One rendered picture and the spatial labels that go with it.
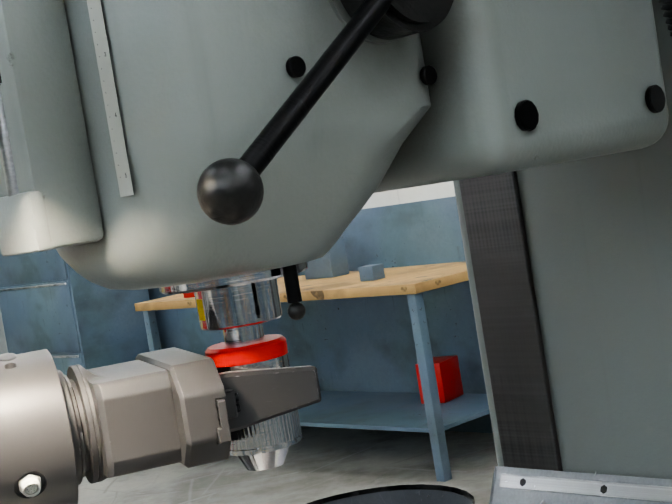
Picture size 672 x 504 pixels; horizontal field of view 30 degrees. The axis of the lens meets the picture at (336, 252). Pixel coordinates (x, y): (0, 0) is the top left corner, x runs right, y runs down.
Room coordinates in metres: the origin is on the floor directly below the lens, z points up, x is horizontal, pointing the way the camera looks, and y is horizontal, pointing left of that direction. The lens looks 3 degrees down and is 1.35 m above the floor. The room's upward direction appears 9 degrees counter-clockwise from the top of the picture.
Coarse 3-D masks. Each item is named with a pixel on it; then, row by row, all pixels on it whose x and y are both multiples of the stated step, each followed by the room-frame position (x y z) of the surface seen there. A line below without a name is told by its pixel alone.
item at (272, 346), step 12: (264, 336) 0.72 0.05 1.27; (276, 336) 0.71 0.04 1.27; (216, 348) 0.70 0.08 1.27; (228, 348) 0.69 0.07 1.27; (240, 348) 0.69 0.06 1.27; (252, 348) 0.69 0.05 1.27; (264, 348) 0.69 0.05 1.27; (276, 348) 0.70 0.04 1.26; (216, 360) 0.70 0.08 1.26; (228, 360) 0.69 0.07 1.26; (240, 360) 0.69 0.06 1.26; (252, 360) 0.69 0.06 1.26; (264, 360) 0.69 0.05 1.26
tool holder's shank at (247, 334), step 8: (232, 328) 0.70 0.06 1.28; (240, 328) 0.70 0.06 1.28; (248, 328) 0.70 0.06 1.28; (256, 328) 0.71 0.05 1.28; (224, 336) 0.71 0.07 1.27; (232, 336) 0.70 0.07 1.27; (240, 336) 0.70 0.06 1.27; (248, 336) 0.70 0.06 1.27; (256, 336) 0.70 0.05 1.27; (232, 344) 0.70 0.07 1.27; (240, 344) 0.70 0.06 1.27
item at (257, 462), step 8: (288, 448) 0.71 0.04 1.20; (240, 456) 0.70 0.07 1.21; (248, 456) 0.70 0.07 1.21; (256, 456) 0.70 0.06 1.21; (264, 456) 0.70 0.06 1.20; (272, 456) 0.70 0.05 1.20; (280, 456) 0.70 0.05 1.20; (248, 464) 0.70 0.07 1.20; (256, 464) 0.70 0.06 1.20; (264, 464) 0.70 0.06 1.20; (272, 464) 0.70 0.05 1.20; (280, 464) 0.71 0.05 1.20
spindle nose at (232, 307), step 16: (224, 288) 0.69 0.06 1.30; (240, 288) 0.69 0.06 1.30; (256, 288) 0.69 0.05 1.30; (272, 288) 0.70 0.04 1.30; (208, 304) 0.69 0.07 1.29; (224, 304) 0.69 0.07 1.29; (240, 304) 0.69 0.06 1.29; (256, 304) 0.69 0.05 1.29; (272, 304) 0.70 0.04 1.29; (208, 320) 0.70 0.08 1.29; (224, 320) 0.69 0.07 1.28; (240, 320) 0.69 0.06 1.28; (256, 320) 0.69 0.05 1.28
